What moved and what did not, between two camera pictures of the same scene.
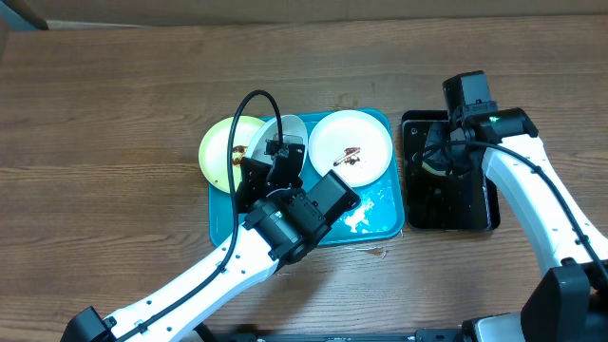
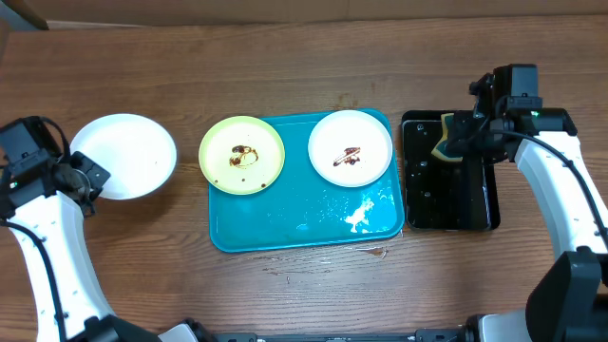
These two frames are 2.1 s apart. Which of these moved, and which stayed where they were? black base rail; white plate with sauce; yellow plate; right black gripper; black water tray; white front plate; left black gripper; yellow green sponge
Moved: right black gripper; left black gripper; white front plate; yellow green sponge
Stayed: black water tray; white plate with sauce; black base rail; yellow plate
